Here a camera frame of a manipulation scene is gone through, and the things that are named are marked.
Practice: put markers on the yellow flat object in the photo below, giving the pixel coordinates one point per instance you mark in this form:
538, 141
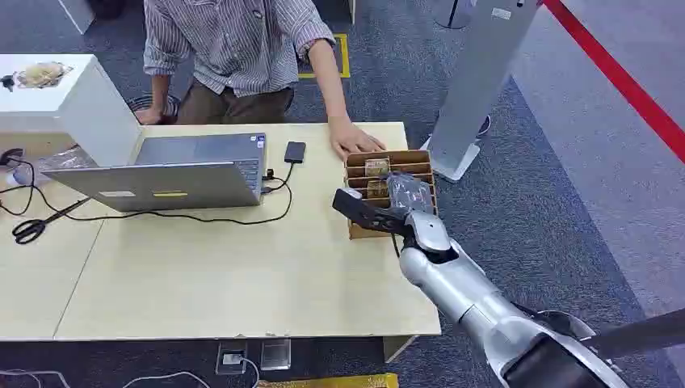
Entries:
332, 382

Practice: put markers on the person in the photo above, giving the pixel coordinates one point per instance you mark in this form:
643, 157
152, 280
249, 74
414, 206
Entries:
241, 43

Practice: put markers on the black ribbed round object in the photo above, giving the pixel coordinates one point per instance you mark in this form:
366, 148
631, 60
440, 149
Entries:
172, 107

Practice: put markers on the person's right hand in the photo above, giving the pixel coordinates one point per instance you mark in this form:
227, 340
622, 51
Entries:
148, 116

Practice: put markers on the white cabinet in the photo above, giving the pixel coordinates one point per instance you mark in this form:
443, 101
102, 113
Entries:
101, 118

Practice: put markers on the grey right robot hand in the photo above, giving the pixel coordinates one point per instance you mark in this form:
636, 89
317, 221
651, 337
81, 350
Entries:
411, 193

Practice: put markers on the black scissors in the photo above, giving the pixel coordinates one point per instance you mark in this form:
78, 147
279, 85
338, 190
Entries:
32, 229

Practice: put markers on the clear plastic bag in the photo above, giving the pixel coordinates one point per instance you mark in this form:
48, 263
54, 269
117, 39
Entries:
64, 159

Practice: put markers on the grey laptop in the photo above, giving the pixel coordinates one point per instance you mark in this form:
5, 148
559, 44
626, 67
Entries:
160, 185

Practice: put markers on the person's left hand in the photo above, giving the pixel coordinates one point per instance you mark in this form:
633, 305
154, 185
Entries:
350, 140

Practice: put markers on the clear floor plate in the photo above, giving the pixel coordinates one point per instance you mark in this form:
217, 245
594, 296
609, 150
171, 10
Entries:
275, 354

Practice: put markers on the printed card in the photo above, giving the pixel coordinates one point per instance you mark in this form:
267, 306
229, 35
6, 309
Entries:
376, 188
377, 167

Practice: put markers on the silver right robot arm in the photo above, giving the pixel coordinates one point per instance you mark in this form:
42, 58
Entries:
455, 278

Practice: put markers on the small black object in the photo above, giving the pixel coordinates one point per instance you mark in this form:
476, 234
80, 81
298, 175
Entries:
7, 82

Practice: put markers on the black round stand base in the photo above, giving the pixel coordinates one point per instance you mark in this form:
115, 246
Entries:
452, 16

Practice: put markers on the white furniture corner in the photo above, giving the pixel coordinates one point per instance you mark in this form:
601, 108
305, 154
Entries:
77, 13

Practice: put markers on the grey pillar stand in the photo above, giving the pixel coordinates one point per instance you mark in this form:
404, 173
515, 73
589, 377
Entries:
476, 80

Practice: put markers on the person's hand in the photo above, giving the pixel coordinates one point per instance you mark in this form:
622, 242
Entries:
350, 140
148, 116

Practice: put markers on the floor socket box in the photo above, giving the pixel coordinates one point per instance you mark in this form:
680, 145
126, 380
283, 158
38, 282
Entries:
231, 359

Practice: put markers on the black smartphone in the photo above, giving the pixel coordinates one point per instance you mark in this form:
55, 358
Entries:
295, 152

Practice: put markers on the pale desk leg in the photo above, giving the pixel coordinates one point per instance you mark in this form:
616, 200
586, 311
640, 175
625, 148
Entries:
397, 347

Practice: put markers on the wooden card box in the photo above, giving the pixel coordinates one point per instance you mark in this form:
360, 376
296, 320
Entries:
409, 159

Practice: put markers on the black power adapter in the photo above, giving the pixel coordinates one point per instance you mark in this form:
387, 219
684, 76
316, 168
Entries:
10, 156

